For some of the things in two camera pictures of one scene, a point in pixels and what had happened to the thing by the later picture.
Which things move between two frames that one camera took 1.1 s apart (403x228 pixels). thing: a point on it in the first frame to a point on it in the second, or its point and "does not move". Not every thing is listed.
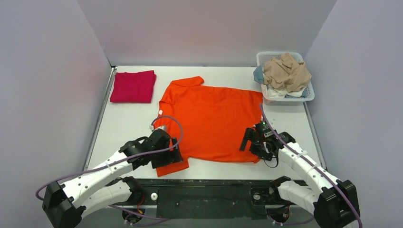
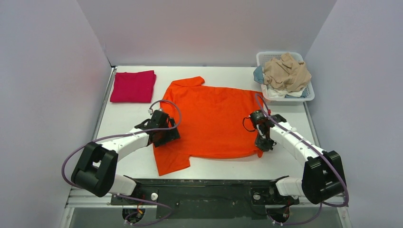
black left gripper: [173, 154] to [168, 136]
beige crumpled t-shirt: [285, 72] does not move
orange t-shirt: [215, 121] does not move
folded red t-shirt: [134, 87] does not move
